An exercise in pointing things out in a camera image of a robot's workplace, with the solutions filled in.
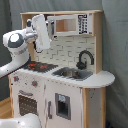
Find white fridge door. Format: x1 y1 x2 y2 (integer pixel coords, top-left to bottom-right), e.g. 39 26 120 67
46 82 82 128

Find toy oven door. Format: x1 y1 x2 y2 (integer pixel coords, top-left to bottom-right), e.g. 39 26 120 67
12 87 44 118

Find red left stove knob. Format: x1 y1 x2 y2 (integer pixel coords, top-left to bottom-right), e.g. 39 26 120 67
13 76 19 82

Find black toy faucet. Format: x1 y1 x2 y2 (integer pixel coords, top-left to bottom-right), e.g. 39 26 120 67
76 50 94 70

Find red stove knob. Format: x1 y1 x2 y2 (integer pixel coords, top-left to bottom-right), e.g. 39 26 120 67
13 76 19 82
32 81 38 87

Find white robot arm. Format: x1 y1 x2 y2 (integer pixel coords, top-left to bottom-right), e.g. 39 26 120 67
0 14 50 78

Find grey toy sink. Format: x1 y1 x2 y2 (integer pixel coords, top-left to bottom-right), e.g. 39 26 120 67
53 67 92 81

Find white microwave door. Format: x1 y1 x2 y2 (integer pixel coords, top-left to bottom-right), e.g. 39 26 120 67
47 13 95 37

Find black stovetop red burners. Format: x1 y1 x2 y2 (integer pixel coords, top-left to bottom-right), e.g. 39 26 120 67
25 61 56 73

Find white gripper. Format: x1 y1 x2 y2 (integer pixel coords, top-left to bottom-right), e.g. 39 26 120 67
26 14 51 53

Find red right stove knob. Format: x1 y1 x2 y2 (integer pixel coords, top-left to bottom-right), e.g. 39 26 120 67
32 81 38 87

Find wooden toy kitchen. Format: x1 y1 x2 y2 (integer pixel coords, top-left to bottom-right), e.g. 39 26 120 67
10 10 115 128

